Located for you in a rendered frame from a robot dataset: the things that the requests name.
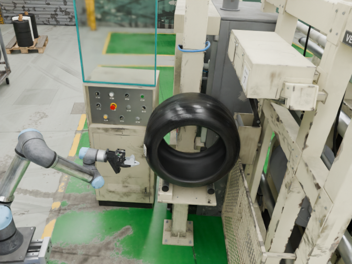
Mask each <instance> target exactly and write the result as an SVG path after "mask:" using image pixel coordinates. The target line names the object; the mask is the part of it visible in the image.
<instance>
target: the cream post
mask: <svg viewBox="0 0 352 264"><path fill-rule="evenodd" d="M209 4H210V0H185V15H184V32H183V50H201V49H204V48H205V41H206V31H207V20H208V10H209ZM203 61H204V51H201V52H182V65H181V82H180V93H186V92H198V93H200V91H201V81H202V71H203ZM196 128H197V126H183V127H179V128H178V133H177V148H176V149H186V150H194V148H195V138H196ZM188 209H189V205H188V204H174V203H173V206H172V223H171V237H177V236H178V233H179V237H185V235H186V225H187V219H188Z"/></svg>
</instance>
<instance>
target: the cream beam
mask: <svg viewBox="0 0 352 264"><path fill-rule="evenodd" d="M227 53H228V56H229V59H230V61H231V63H232V65H233V68H234V70H235V72H236V75H237V77H238V79H239V82H240V84H241V86H242V88H243V91H244V93H245V96H246V97H247V98H261V99H271V100H278V99H279V96H281V91H282V87H283V84H284V83H301V84H312V82H313V79H314V75H315V72H316V68H317V67H316V66H315V65H314V64H313V63H311V62H310V61H309V60H308V59H307V58H305V57H304V56H303V55H301V54H300V53H299V52H298V51H297V50H295V49H294V48H293V47H292V46H291V45H290V44H288V43H287V42H286V41H285V40H284V39H282V38H281V37H280V36H279V35H278V34H276V33H275V32H267V31H250V30H231V33H230V40H229V47H228V52H227ZM245 66H246V68H247V69H248V71H249V74H248V79H247V85H246V90H245V89H244V87H243V84H242V79H243V73H244V67H245Z"/></svg>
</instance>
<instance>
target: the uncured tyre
mask: <svg viewBox="0 0 352 264"><path fill-rule="evenodd" d="M183 126H201V127H205V128H208V129H210V130H212V131H213V132H215V133H216V134H218V135H219V138H218V139H217V141H216V142H215V143H214V144H213V145H212V146H211V147H209V148H208V149H206V150H204V151H201V152H197V153H185V152H180V151H178V150H175V149H174V148H172V147H171V146H170V145H168V143H167V142H166V141H165V139H164V136H165V135H166V134H168V133H169V132H171V131H172V130H174V129H177V128H179V127H183ZM144 145H145V146H146V156H145V158H146V161H147V163H148V165H149V167H150V168H151V170H152V171H153V172H154V173H155V174H156V175H157V176H158V177H160V178H161V179H163V180H165V181H167V182H169V183H171V184H174V185H177V186H182V187H187V188H196V187H201V186H206V185H210V184H212V183H215V182H217V181H219V180H220V179H222V178H223V177H225V176H226V175H227V174H228V173H229V172H230V171H231V170H232V169H233V167H234V166H235V164H236V162H237V160H238V157H239V152H240V137H239V133H238V130H237V126H236V123H235V120H234V117H233V115H232V114H231V112H230V110H229V109H228V108H227V107H226V106H225V105H224V104H223V103H222V102H220V101H219V100H218V99H216V98H214V97H212V96H210V95H207V94H203V93H198V92H186V93H180V94H177V95H174V96H171V97H169V98H168V99H166V100H164V101H163V102H162V103H160V104H159V105H158V106H157V107H156V108H155V110H154V111H153V112H152V114H151V115H150V117H149V120H148V123H147V128H146V132H145V136H144V143H143V148H144Z"/></svg>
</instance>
